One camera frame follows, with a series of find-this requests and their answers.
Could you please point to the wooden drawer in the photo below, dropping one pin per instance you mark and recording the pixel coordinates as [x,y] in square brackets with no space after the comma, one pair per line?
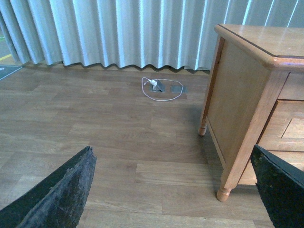
[285,129]

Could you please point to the wooden nightstand cabinet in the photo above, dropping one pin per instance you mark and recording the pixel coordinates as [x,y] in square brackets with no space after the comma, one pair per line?
[253,68]

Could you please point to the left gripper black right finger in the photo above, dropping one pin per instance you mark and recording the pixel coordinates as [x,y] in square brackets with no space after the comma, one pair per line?
[281,188]

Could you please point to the closed metal floor socket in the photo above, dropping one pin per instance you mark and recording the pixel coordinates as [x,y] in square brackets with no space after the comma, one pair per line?
[179,89]

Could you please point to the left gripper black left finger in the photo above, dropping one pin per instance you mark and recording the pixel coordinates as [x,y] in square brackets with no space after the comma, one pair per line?
[58,201]

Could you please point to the open metal floor socket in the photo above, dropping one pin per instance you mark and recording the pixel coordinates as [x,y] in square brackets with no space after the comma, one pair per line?
[160,87]

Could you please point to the grey pleated curtain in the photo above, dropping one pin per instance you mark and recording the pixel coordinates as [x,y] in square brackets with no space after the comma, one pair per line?
[176,33]

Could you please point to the green floor mat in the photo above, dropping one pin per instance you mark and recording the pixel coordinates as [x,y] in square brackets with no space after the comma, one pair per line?
[7,70]

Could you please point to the white plug on floor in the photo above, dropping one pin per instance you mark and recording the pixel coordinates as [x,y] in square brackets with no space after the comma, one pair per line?
[152,82]

